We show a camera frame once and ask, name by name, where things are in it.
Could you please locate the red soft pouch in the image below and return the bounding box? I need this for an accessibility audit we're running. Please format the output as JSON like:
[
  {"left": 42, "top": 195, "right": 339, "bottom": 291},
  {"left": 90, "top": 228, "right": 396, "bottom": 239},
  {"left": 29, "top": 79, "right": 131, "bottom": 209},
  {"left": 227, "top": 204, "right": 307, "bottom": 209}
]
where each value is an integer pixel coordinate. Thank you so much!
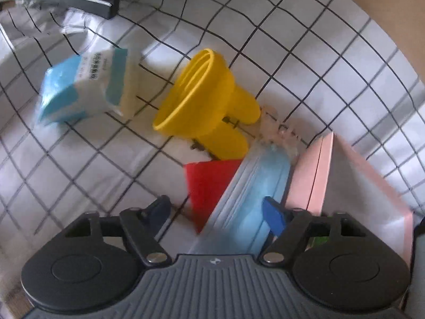
[{"left": 184, "top": 159, "right": 242, "bottom": 234}]

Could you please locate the blue face mask stack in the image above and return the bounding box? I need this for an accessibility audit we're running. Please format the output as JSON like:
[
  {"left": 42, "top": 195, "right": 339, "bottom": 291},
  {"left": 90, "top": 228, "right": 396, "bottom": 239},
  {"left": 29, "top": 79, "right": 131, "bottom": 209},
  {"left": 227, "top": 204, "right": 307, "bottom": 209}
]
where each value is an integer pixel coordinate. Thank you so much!
[{"left": 189, "top": 142, "right": 291, "bottom": 256}]

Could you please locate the pink storage box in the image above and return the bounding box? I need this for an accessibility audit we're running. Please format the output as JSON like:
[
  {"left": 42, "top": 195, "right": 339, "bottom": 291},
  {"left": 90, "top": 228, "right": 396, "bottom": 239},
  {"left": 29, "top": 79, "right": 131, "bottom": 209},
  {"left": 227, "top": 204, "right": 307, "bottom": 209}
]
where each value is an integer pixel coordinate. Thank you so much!
[{"left": 282, "top": 133, "right": 414, "bottom": 263}]

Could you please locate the yellow plastic toy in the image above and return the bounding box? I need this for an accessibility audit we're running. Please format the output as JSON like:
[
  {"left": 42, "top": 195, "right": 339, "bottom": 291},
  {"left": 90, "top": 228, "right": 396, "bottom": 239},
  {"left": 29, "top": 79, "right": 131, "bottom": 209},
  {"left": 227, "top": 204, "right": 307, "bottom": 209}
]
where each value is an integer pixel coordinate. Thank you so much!
[{"left": 153, "top": 48, "right": 261, "bottom": 160}]

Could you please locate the blue white tissue pack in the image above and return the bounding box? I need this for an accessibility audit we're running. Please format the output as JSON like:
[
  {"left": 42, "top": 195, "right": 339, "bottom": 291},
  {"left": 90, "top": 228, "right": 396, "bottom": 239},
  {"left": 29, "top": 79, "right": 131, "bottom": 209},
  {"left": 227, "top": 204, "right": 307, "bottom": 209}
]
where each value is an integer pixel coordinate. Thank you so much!
[{"left": 36, "top": 48, "right": 140, "bottom": 125}]

